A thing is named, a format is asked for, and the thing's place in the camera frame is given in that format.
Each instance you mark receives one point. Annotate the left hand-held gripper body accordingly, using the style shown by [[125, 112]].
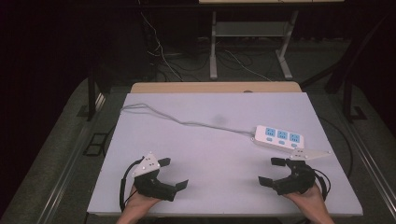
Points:
[[146, 166]]

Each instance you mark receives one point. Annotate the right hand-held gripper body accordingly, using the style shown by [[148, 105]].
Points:
[[300, 180]]

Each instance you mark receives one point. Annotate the person's right hand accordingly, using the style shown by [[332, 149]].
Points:
[[309, 200]]

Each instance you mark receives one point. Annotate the person's left hand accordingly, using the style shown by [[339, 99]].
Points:
[[138, 203]]

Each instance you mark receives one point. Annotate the white power strip blue sockets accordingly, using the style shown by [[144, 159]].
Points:
[[280, 138]]

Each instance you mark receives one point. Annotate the wooden table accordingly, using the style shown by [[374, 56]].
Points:
[[186, 87]]

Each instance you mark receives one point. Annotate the black metal stand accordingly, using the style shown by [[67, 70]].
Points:
[[91, 93], [348, 99]]

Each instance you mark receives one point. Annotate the black rectangular floor frame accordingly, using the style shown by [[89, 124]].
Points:
[[93, 152]]

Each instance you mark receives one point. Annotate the aluminium floor rail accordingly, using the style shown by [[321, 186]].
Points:
[[372, 168], [67, 169]]

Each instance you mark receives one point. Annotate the white metal desk frame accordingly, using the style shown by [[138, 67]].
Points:
[[213, 56]]

